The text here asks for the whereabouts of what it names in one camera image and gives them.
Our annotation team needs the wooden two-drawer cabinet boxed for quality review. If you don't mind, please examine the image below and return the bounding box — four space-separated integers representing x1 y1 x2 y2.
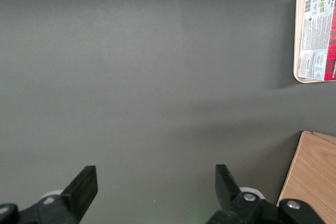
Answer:
276 130 336 224

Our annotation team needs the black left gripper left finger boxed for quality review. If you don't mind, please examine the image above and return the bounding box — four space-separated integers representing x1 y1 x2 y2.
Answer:
0 165 98 224

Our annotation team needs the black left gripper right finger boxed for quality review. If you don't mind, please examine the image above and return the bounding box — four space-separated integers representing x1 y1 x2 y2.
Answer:
207 164 323 224

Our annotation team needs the red tartan shortbread box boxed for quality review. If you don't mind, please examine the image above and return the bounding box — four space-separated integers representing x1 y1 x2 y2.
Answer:
299 0 336 82

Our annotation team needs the beige plastic tray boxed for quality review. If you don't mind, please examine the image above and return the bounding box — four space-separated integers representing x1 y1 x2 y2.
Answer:
293 0 336 83

